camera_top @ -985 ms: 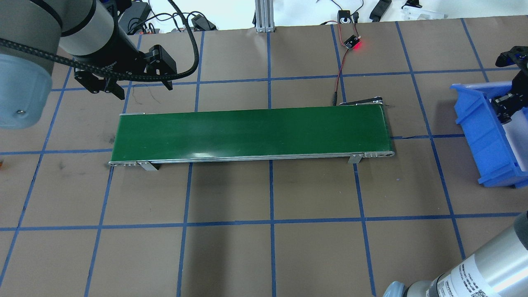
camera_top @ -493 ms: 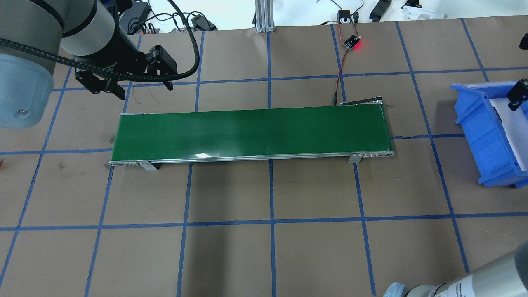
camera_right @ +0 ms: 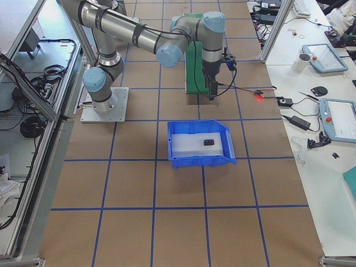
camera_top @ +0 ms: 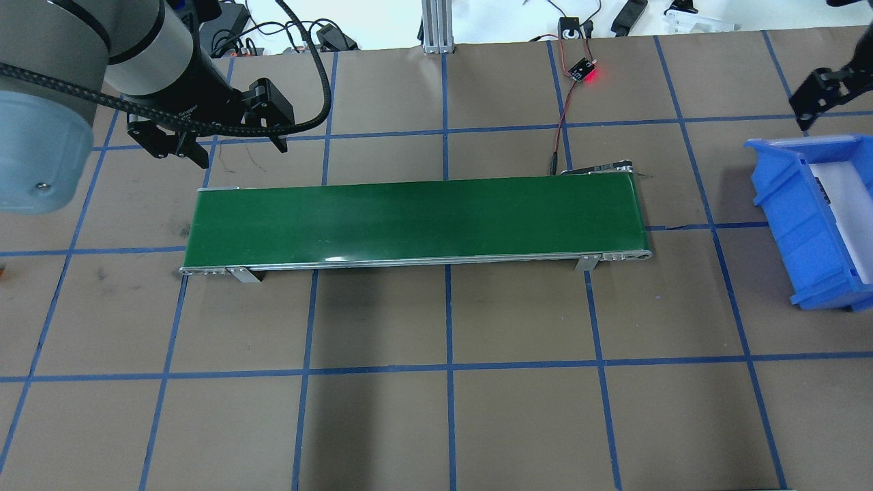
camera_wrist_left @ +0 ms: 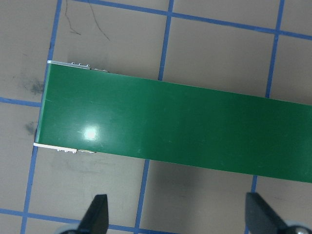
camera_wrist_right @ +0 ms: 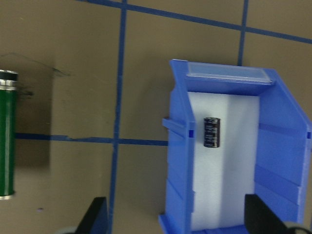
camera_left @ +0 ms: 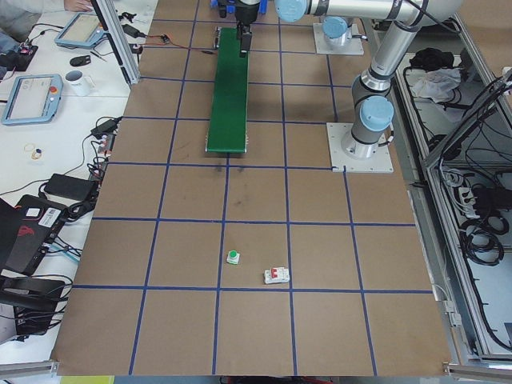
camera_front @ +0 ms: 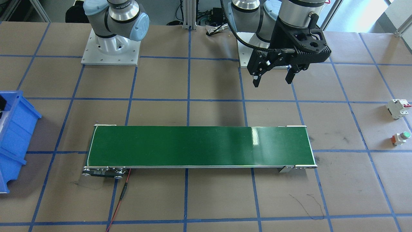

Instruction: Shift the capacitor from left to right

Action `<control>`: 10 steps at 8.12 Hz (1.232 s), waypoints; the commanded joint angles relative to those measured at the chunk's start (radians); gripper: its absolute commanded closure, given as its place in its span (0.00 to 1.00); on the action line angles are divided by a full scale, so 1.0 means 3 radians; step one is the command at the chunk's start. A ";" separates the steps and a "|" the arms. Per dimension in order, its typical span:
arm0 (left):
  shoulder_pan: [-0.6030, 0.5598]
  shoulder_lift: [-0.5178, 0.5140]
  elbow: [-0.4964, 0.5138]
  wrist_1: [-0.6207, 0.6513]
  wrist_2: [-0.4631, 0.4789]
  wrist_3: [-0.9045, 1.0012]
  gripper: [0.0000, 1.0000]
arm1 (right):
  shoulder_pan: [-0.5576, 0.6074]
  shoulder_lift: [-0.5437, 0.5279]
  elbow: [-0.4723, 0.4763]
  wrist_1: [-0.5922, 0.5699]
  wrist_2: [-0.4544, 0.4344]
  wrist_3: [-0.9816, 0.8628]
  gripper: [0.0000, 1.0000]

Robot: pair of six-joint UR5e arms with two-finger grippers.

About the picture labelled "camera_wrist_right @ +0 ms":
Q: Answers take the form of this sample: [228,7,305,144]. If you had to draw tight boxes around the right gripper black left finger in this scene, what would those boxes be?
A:
[75,197,108,234]

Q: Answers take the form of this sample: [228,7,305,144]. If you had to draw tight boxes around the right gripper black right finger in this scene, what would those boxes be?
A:
[244,194,287,234]

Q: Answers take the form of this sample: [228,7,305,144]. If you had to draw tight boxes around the blue plastic bin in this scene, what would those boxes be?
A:
[158,59,312,234]

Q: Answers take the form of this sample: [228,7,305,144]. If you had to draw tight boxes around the green conveyor belt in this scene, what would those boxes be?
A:
[0,70,18,200]

